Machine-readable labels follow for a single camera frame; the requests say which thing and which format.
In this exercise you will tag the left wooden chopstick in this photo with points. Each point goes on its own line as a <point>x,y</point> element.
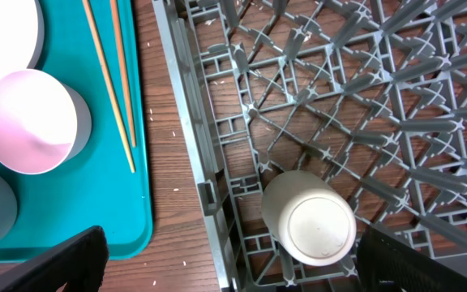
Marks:
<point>108,83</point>

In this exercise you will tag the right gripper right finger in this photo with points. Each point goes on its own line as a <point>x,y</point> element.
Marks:
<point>385,264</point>

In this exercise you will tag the wooden chopstick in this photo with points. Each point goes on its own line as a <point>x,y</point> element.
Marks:
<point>123,69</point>
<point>108,83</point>

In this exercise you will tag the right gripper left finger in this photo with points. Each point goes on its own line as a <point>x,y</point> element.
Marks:
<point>77,264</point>

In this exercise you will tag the large white plate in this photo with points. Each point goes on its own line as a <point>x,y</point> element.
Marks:
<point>22,33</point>

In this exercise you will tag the right wooden chopstick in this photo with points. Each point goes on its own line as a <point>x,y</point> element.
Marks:
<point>123,69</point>

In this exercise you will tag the teal serving tray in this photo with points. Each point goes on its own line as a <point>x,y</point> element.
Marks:
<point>99,186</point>

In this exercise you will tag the grey dishwasher rack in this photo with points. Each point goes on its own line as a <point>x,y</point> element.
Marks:
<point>370,96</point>

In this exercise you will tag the white paper cup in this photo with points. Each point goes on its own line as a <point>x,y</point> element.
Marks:
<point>312,222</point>

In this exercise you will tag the pink bowl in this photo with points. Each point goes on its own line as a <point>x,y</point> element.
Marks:
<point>43,122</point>

